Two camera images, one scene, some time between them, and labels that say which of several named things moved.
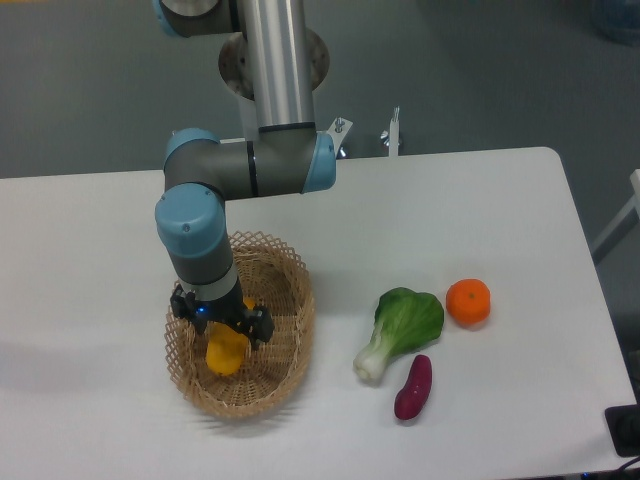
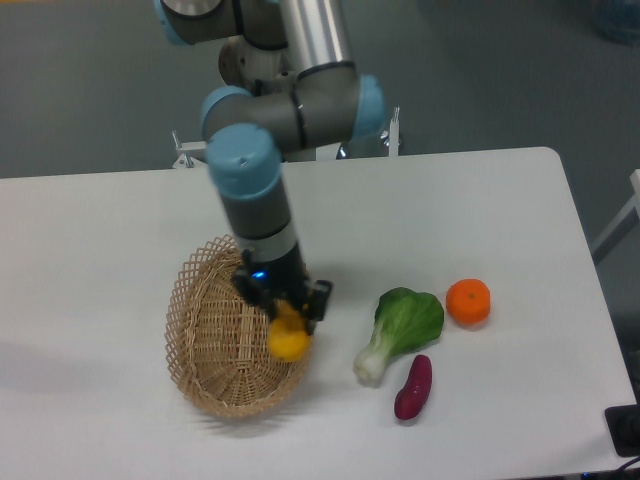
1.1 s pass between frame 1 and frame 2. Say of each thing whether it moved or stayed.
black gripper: moved
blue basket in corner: stayed
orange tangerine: stayed
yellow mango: moved
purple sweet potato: stayed
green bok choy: stayed
